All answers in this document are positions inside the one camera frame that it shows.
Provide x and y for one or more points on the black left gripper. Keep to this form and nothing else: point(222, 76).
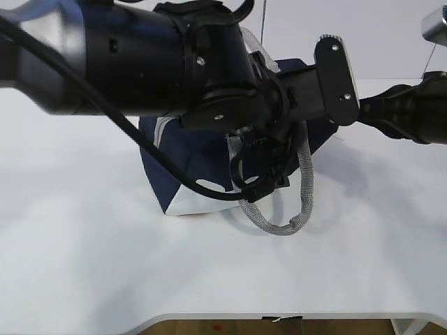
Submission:
point(269, 106)

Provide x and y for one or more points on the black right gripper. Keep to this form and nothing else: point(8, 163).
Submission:
point(416, 112)

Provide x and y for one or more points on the navy insulated lunch bag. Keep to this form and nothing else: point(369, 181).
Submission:
point(205, 157)

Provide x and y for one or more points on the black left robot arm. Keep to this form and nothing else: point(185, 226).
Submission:
point(183, 60)

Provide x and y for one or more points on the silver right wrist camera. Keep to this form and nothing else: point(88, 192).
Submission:
point(433, 27)

